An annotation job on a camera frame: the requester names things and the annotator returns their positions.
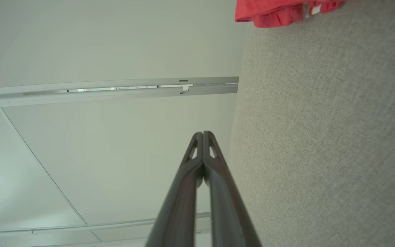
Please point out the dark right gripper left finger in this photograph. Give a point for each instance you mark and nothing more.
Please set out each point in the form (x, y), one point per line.
(180, 206)

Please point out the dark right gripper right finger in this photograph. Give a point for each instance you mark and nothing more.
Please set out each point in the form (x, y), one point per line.
(228, 206)

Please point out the red Bulls 23 jersey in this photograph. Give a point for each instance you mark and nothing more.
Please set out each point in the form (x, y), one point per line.
(269, 13)

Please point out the grey metal wall post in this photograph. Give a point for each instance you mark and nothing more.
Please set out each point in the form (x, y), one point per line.
(211, 89)

